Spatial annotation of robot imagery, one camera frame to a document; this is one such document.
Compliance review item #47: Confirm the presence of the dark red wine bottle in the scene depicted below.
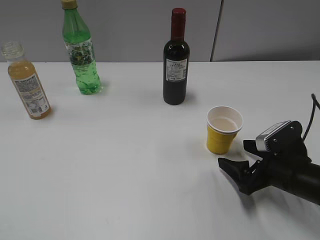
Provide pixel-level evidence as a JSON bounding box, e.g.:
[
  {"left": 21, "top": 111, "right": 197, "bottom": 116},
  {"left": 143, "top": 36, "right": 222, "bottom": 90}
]
[{"left": 162, "top": 8, "right": 190, "bottom": 106}]

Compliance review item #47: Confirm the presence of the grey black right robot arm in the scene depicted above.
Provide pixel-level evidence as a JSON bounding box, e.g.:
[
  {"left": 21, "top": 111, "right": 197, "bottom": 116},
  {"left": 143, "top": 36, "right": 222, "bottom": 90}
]
[{"left": 218, "top": 120, "right": 320, "bottom": 204}]

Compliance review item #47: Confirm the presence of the orange juice bottle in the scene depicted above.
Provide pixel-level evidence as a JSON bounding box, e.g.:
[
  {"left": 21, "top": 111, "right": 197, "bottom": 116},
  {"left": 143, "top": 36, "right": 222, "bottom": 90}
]
[{"left": 1, "top": 41, "right": 52, "bottom": 120}]

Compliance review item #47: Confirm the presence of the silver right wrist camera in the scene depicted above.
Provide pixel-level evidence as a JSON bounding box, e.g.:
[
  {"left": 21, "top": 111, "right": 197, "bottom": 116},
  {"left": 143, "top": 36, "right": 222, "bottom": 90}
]
[{"left": 255, "top": 120, "right": 292, "bottom": 152}]

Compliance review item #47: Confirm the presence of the green plastic soda bottle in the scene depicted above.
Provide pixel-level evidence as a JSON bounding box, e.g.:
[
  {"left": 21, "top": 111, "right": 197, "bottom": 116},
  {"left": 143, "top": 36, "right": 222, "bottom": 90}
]
[{"left": 61, "top": 0, "right": 101, "bottom": 95}]

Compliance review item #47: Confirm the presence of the yellow paper cup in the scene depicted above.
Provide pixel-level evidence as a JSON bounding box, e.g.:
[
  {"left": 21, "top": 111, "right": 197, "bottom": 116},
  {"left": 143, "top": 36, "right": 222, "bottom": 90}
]
[{"left": 206, "top": 105, "right": 244, "bottom": 155}]

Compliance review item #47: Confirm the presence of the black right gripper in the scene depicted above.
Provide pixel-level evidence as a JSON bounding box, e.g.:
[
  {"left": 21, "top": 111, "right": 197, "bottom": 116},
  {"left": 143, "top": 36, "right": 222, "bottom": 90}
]
[{"left": 218, "top": 120, "right": 311, "bottom": 195}]

